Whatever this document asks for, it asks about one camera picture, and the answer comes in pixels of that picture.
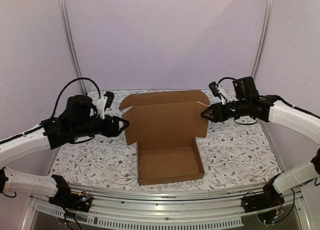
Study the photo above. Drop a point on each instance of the aluminium frame post right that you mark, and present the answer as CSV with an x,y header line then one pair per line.
x,y
263,38

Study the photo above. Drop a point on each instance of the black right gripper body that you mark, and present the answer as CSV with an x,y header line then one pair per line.
x,y
219,112

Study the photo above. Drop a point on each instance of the brown cardboard box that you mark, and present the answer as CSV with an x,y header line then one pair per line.
x,y
164,126

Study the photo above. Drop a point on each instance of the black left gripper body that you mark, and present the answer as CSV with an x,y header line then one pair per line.
x,y
83,128

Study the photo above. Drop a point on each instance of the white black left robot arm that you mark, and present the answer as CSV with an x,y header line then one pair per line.
x,y
18,156

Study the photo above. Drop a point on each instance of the aluminium front rail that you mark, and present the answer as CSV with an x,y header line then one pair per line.
x,y
219,209

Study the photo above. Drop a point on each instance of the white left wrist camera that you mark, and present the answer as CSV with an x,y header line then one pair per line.
x,y
104,102

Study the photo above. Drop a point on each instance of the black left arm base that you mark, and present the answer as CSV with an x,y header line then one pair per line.
x,y
65,199

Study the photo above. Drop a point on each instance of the aluminium frame post left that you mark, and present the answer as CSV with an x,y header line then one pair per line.
x,y
69,38

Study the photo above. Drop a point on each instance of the floral patterned table mat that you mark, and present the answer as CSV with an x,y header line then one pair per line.
x,y
234,154

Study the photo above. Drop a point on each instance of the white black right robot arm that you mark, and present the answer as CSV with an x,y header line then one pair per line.
x,y
300,154

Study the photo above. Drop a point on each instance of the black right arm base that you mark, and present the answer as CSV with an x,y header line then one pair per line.
x,y
252,201

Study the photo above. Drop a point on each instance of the aluminium frame post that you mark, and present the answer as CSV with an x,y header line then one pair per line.
x,y
69,38
263,38

